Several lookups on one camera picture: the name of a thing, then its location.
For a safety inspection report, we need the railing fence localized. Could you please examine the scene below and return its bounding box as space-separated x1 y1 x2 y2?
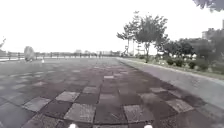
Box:
0 50 121 62

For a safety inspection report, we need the dark chequered paved plaza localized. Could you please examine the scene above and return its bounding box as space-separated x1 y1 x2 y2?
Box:
0 57 224 128

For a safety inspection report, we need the grass strip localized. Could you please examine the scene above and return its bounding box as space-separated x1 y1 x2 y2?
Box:
128 57 224 80

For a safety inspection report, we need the row of bushes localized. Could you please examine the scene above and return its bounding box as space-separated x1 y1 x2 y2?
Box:
138 53 224 74

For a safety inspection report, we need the pale rounded tree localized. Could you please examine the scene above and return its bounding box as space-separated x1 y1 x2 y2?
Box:
23 45 36 62

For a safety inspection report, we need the row of trees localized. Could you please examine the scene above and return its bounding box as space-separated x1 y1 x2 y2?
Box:
116 0 224 64

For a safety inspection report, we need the low pale stone kerb wall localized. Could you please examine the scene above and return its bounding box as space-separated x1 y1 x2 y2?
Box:
116 57 224 111

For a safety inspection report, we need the building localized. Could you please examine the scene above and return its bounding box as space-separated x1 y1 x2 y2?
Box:
201 19 224 43

